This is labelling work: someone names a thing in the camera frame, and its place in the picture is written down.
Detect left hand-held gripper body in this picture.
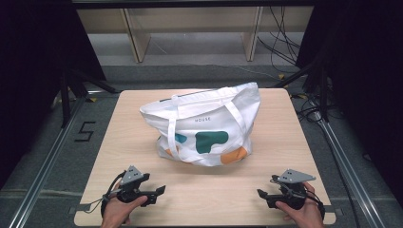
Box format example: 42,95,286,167
115,164,158,206

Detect white tote bag coloured patches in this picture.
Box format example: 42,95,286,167
139,82,262,167

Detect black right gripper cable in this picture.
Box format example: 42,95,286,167
303,189,327,220

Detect black metal stand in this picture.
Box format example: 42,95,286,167
58,66,119,128
271,58,331,124

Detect aluminium floor rail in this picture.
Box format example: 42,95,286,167
9,93,88,228
309,101,387,228

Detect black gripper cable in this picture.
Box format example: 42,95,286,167
83,170,127,219
303,189,327,220

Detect person's right hand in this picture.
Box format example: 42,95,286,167
274,181,325,228

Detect bundle of black floor cables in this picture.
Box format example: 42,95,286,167
257,5,302,74

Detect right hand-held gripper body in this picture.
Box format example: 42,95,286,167
267,168,317,211

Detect black cables beside stand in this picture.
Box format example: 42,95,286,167
290,92,338,124

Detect black curtain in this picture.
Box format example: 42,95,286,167
0,0,107,190
296,0,403,200

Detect person's left hand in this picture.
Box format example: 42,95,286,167
100,181,149,228

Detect beige wooden desk frame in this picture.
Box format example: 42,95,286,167
75,5,316,64

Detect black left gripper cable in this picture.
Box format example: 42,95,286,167
83,170,127,219

